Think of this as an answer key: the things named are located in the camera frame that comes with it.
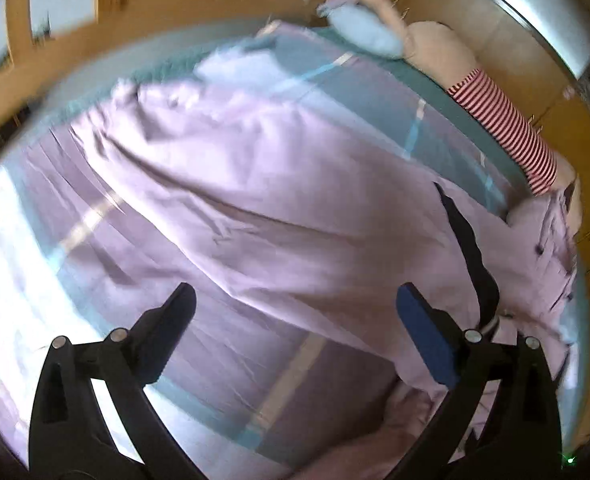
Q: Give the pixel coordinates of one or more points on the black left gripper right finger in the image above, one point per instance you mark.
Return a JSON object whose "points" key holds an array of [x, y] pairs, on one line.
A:
{"points": [[522, 435]]}

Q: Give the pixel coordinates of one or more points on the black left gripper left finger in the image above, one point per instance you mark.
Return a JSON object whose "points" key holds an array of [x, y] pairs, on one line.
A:
{"points": [[68, 435]]}

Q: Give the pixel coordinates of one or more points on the pink and black jacket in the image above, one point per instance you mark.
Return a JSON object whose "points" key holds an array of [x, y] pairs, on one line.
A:
{"points": [[295, 219]]}

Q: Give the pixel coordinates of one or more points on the plaid bed sheet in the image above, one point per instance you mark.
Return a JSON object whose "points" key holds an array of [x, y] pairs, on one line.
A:
{"points": [[325, 90]]}

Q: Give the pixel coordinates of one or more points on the striped plush doll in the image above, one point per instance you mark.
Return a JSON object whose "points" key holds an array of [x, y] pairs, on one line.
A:
{"points": [[435, 50]]}

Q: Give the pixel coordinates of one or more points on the light blue pillow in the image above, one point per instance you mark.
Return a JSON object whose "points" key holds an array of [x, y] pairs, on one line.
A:
{"points": [[362, 28]]}

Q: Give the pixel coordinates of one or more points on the wooden headboard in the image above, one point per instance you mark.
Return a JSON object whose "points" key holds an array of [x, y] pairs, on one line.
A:
{"points": [[35, 66]]}

